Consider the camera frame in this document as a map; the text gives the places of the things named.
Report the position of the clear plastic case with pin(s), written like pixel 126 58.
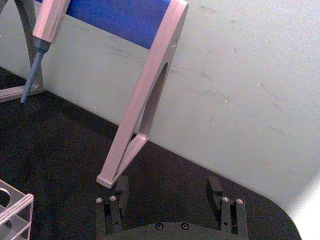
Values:
pixel 17 212

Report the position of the plain pale wall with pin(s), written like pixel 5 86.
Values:
pixel 237 87

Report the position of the grey metal rack, blue bar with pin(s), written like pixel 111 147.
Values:
pixel 155 65

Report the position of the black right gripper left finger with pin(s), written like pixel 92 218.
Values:
pixel 115 212

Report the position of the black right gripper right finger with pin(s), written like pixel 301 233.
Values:
pixel 226 212

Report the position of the black table cloth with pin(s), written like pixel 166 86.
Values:
pixel 62 150

